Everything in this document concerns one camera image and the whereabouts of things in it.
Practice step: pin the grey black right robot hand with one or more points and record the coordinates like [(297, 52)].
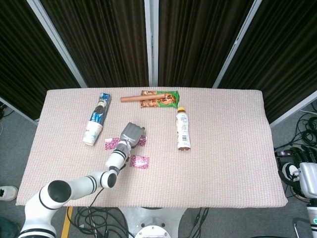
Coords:
[(308, 178)]

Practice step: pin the grey black left robot hand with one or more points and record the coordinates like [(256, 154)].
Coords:
[(131, 134)]

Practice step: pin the pink patterned rectangular packet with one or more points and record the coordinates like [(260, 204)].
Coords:
[(142, 141), (140, 161), (111, 143)]

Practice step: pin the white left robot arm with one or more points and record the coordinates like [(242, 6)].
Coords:
[(74, 188)]

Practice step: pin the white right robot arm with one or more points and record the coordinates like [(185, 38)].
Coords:
[(312, 210)]

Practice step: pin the white paper cup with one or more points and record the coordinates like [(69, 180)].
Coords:
[(91, 134)]

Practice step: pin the white black sneaker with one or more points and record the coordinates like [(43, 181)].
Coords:
[(290, 169)]

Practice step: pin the brown cardboard tube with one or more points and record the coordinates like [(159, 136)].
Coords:
[(131, 99)]

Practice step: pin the blue cookie box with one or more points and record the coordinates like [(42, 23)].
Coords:
[(101, 109)]

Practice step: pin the green orange snack bag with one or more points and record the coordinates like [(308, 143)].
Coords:
[(168, 101)]

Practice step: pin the white label drink bottle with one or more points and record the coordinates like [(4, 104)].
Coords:
[(183, 131)]

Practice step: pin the pink checkered tablecloth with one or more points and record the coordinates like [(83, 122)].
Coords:
[(210, 161)]

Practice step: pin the dark brown curtain panel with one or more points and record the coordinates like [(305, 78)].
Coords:
[(198, 44), (104, 44), (284, 62), (29, 62)]

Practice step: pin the yellow floor tape strip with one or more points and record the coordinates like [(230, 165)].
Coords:
[(67, 223)]

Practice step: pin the grey partition frame rail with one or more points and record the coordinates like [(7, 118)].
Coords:
[(292, 109), (19, 110)]

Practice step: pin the grey partition frame post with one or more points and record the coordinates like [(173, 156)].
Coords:
[(151, 49), (237, 42), (57, 47)]

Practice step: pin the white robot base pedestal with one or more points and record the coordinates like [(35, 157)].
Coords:
[(153, 223)]

